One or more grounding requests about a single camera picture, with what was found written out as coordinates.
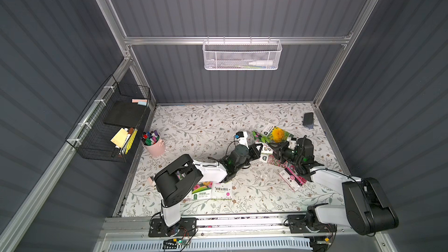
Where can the yellow marigold seed packet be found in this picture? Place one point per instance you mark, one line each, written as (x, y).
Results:
(274, 134)

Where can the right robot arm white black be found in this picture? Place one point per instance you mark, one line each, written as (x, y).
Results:
(366, 208)

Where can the sunflowers moss rose seed packet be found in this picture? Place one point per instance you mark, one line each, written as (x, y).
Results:
(222, 191)

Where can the black wire wall basket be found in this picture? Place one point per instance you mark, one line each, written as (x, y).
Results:
(118, 105)

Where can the aluminium front rail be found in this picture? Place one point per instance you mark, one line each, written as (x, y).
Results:
(241, 225)

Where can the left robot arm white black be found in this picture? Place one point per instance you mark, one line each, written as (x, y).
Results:
(178, 179)

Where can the yellow sticky note pad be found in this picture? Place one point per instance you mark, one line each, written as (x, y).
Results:
(120, 138)

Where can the green leaf purple seed packet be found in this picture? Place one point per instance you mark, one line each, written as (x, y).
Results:
(258, 137)

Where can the pink pen cup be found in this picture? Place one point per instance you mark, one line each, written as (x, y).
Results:
(153, 143)

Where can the magenta zinnia seed packet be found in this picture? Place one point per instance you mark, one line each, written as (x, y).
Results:
(294, 181)

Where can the white tube in basket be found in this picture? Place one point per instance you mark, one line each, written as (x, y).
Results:
(262, 63)

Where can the small pink eraser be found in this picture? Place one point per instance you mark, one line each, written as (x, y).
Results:
(151, 181)

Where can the pink flowers white seed packet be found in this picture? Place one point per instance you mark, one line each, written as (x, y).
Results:
(267, 156)

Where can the black phone-like device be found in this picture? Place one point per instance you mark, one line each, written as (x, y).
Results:
(308, 120)

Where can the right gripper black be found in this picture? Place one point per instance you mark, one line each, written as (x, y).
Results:
(285, 149)

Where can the mixed ranunculus seed packet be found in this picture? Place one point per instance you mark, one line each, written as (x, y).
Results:
(202, 191)

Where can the white wire mesh basket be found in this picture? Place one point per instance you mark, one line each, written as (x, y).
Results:
(235, 54)

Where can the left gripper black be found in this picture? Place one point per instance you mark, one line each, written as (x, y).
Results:
(255, 150)

